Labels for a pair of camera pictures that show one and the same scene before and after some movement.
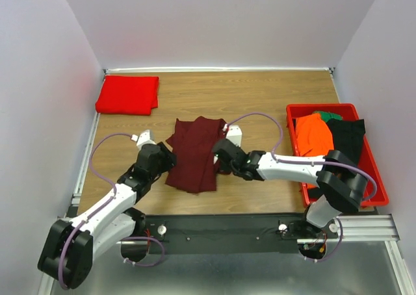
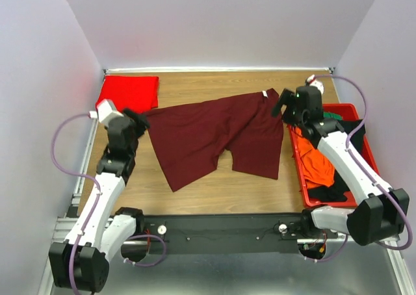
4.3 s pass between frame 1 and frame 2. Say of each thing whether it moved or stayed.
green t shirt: stayed
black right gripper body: moved
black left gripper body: moved
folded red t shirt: stayed
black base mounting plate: stayed
